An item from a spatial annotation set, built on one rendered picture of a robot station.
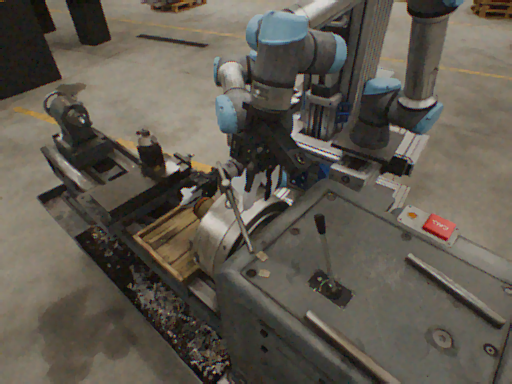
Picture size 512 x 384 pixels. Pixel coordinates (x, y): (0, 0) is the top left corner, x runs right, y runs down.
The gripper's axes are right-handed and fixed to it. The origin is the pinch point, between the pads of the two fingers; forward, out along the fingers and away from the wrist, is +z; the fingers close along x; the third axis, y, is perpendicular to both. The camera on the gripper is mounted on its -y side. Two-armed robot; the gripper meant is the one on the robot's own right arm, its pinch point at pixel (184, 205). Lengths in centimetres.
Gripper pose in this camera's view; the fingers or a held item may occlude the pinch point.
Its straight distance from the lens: 110.8
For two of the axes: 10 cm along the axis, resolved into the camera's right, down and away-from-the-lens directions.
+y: -7.5, -4.5, 4.9
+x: 0.0, -7.4, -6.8
